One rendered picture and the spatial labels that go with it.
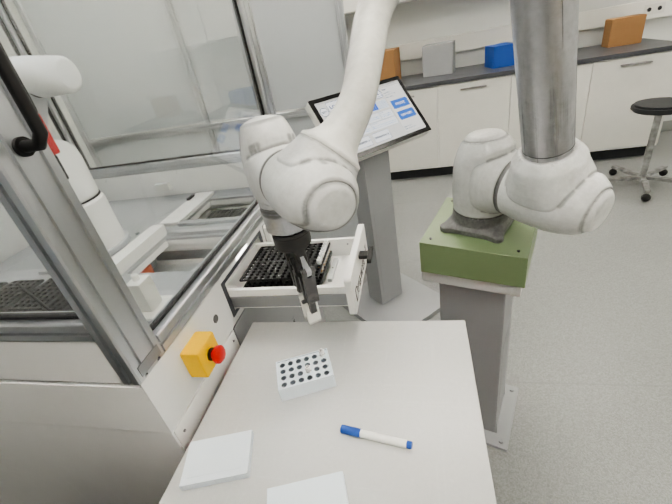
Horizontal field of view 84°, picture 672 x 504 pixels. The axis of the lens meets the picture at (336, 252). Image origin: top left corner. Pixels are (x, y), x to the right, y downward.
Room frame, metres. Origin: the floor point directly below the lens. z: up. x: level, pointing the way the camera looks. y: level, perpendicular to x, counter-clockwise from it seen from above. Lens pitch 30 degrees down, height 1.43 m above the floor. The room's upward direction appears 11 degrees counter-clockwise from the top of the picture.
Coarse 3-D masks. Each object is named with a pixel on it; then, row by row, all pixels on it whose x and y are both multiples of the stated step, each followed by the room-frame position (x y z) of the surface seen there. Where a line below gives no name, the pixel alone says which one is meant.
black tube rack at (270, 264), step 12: (264, 252) 0.99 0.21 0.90; (276, 252) 0.98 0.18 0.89; (312, 252) 0.94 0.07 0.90; (252, 264) 0.94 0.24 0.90; (264, 264) 0.92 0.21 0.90; (276, 264) 0.90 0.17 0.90; (312, 264) 0.88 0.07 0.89; (252, 276) 0.87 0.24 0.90; (264, 276) 0.85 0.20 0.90; (276, 276) 0.84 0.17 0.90; (288, 276) 0.84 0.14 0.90; (324, 276) 0.85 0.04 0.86
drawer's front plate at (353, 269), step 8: (360, 224) 0.99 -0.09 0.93; (360, 232) 0.94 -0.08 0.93; (360, 240) 0.91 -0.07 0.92; (352, 248) 0.86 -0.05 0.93; (360, 248) 0.89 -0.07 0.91; (352, 256) 0.82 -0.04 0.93; (352, 264) 0.78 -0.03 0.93; (360, 264) 0.86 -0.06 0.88; (352, 272) 0.75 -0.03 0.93; (344, 280) 0.73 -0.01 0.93; (352, 280) 0.74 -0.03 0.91; (352, 288) 0.72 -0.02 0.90; (360, 288) 0.81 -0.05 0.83; (352, 296) 0.72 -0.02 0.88; (352, 304) 0.72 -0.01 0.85; (352, 312) 0.72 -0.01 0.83
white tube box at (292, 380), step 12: (288, 360) 0.64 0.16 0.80; (300, 360) 0.63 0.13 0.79; (312, 360) 0.62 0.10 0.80; (324, 360) 0.62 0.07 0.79; (276, 372) 0.61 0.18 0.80; (288, 372) 0.60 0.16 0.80; (300, 372) 0.60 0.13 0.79; (312, 372) 0.59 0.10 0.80; (324, 372) 0.58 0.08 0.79; (288, 384) 0.57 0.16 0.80; (300, 384) 0.56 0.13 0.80; (312, 384) 0.56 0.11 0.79; (324, 384) 0.56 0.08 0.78; (288, 396) 0.56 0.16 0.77; (300, 396) 0.56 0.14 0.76
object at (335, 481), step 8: (336, 472) 0.35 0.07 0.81; (304, 480) 0.35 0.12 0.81; (312, 480) 0.35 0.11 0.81; (320, 480) 0.34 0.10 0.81; (328, 480) 0.34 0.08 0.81; (336, 480) 0.34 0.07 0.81; (344, 480) 0.34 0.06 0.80; (272, 488) 0.35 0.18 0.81; (280, 488) 0.34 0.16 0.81; (288, 488) 0.34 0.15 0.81; (296, 488) 0.34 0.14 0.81; (304, 488) 0.34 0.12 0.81; (312, 488) 0.33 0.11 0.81; (320, 488) 0.33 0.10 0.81; (328, 488) 0.33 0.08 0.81; (336, 488) 0.33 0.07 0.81; (344, 488) 0.32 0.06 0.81; (272, 496) 0.33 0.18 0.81; (280, 496) 0.33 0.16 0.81; (288, 496) 0.33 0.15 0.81; (296, 496) 0.33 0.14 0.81; (304, 496) 0.32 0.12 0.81; (312, 496) 0.32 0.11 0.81; (320, 496) 0.32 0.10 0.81; (328, 496) 0.32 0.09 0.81; (336, 496) 0.31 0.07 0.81; (344, 496) 0.31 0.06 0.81
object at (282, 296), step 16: (320, 240) 1.01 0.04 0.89; (336, 240) 0.99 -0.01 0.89; (352, 240) 0.98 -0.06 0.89; (336, 256) 0.99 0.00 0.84; (240, 272) 0.94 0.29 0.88; (336, 272) 0.90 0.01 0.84; (240, 288) 0.83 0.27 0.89; (256, 288) 0.81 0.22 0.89; (272, 288) 0.80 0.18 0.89; (288, 288) 0.78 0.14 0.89; (320, 288) 0.76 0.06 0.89; (336, 288) 0.75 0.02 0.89; (240, 304) 0.82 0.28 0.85; (256, 304) 0.81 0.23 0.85; (272, 304) 0.80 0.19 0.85; (288, 304) 0.78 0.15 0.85; (320, 304) 0.76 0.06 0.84; (336, 304) 0.75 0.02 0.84
